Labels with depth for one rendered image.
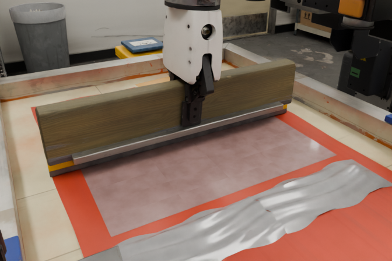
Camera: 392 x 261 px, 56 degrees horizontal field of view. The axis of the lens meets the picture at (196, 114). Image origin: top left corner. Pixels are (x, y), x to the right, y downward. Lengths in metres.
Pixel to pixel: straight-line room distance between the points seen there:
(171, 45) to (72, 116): 0.16
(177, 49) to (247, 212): 0.23
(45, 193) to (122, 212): 0.11
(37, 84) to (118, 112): 0.32
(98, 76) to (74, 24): 3.21
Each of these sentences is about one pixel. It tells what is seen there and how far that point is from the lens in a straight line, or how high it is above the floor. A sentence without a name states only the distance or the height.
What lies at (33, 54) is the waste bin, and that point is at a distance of 3.51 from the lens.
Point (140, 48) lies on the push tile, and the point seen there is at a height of 0.97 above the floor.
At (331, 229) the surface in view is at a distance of 0.45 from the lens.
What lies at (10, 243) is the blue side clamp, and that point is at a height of 1.00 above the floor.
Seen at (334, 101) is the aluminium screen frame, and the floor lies 0.99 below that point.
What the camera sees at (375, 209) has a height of 0.95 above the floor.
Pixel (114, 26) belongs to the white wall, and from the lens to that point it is 4.11.
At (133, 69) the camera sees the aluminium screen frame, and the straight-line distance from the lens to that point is 0.83.
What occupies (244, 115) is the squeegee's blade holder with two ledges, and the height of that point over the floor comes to 0.99.
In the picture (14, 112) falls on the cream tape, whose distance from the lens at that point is 0.74.
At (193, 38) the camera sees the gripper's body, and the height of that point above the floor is 1.13.
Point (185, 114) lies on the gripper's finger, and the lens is 0.53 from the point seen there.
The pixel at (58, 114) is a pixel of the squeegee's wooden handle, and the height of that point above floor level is 1.05.
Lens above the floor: 1.25
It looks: 26 degrees down
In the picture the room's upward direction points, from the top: straight up
